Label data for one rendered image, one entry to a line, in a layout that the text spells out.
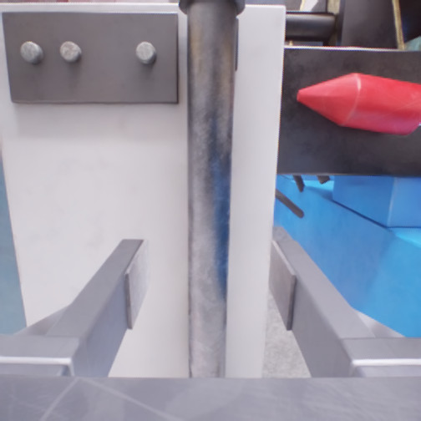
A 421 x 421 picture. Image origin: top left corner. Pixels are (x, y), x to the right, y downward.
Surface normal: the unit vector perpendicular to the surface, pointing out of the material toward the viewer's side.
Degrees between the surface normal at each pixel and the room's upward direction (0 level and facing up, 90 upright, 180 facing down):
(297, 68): 0
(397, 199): 0
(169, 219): 0
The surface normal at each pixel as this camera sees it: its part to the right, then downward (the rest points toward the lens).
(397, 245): -1.00, -0.01
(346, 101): -0.68, 0.26
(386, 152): 0.01, 0.23
